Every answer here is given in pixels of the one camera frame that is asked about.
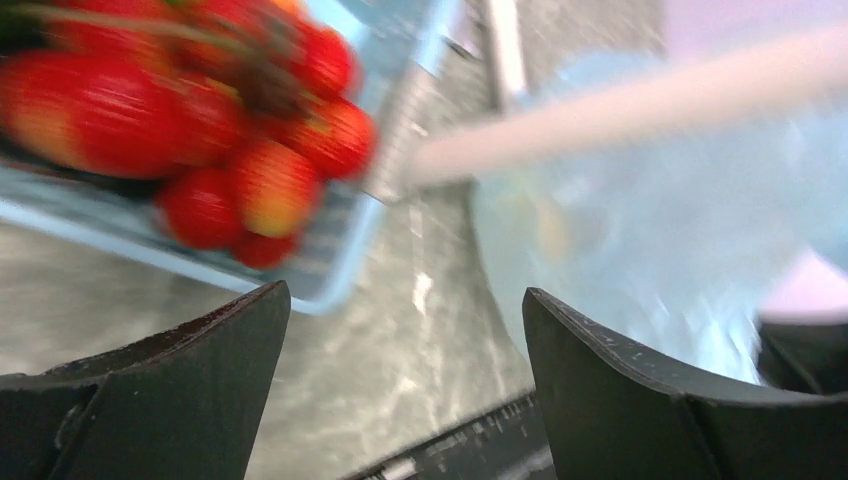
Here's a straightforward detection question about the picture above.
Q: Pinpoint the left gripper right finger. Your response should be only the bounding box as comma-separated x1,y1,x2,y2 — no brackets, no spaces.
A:
522,288,847,479

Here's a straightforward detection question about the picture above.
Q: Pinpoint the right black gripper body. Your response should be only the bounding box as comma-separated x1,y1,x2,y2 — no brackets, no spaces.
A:
757,322,847,395

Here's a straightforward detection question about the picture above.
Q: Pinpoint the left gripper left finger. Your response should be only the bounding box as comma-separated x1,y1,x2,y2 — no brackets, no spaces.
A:
1,281,291,479

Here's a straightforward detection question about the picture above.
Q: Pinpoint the light blue plastic bag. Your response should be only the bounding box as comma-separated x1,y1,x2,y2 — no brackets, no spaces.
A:
471,52,848,386

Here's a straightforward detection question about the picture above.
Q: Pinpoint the red fake fruit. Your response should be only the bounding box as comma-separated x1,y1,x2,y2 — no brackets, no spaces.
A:
1,1,378,270

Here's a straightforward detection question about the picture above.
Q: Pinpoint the light blue plastic basket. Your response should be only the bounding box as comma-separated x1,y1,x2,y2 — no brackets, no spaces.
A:
1,1,466,315

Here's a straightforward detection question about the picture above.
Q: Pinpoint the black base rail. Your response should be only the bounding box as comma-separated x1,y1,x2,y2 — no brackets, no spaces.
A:
349,391,557,480

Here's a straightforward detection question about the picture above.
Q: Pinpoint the white pvc pipe frame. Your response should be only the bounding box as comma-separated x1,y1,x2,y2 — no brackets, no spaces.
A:
405,1,847,187

